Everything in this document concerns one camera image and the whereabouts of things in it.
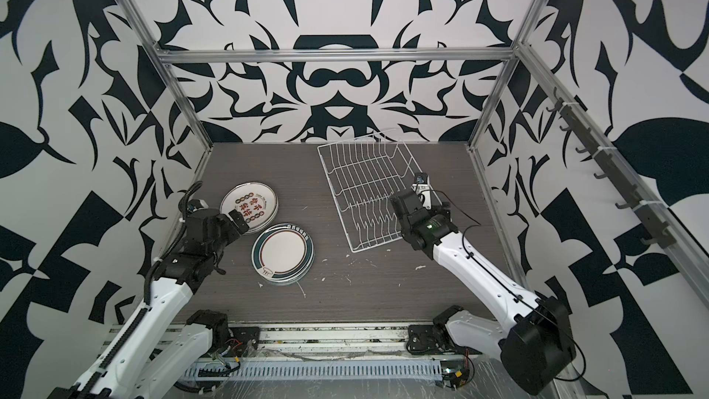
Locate final plate green red rim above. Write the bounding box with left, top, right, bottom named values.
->
left=250, top=223, right=315, bottom=286

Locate white wire dish rack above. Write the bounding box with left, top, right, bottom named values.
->
left=317, top=129, right=441, bottom=253

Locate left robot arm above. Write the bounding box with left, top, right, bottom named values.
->
left=51, top=209, right=249, bottom=398

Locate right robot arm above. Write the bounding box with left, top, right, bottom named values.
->
left=390, top=190, right=579, bottom=395

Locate small circuit board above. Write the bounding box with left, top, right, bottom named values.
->
left=438, top=358, right=476, bottom=391

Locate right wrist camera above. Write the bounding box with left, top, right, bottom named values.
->
left=413, top=172, right=432, bottom=210

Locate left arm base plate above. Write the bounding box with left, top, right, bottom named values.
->
left=216, top=326, right=260, bottom=359

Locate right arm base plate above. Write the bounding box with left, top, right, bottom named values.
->
left=405, top=324, right=480, bottom=356

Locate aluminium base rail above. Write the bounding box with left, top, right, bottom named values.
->
left=104, top=318, right=569, bottom=364

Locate white slotted cable duct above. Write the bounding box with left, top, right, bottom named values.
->
left=180, top=359, right=443, bottom=382

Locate wall hook rail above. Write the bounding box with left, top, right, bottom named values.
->
left=549, top=89, right=678, bottom=249

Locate aluminium frame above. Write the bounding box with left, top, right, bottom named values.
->
left=116, top=0, right=708, bottom=302

